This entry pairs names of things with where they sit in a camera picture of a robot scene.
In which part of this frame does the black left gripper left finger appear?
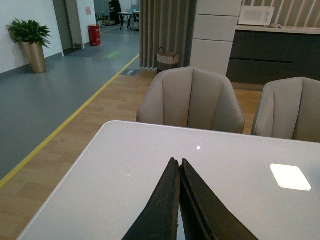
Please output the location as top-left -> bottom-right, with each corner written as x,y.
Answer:
123,157 -> 180,240

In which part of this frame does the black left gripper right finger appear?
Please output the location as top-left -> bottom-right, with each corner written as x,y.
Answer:
179,158 -> 257,240

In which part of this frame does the beige chair left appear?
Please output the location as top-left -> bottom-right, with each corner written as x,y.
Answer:
136,67 -> 245,134

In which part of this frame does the beige chair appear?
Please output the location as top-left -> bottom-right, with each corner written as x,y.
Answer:
251,77 -> 320,143
136,67 -> 245,134

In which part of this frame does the beige chair right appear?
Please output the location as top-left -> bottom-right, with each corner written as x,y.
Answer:
251,77 -> 320,143

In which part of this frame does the woven laundry basket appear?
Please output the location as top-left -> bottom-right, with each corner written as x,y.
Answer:
156,46 -> 180,74

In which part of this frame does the dark kitchen counter cabinet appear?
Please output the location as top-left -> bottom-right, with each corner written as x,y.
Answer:
226,29 -> 320,85

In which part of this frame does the white tall cabinet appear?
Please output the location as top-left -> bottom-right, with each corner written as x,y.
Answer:
190,0 -> 242,76

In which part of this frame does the beige curtain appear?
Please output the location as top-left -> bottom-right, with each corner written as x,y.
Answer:
139,0 -> 197,69

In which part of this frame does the red fire extinguisher box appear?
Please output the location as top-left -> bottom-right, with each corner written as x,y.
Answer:
88,25 -> 101,46

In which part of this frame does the white microwave oven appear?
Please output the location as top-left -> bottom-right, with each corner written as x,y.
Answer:
237,5 -> 275,27

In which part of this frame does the black folding table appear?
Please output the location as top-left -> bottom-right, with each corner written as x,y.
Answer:
118,12 -> 135,31

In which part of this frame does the potted green plant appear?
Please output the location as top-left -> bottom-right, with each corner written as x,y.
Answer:
7,18 -> 51,74

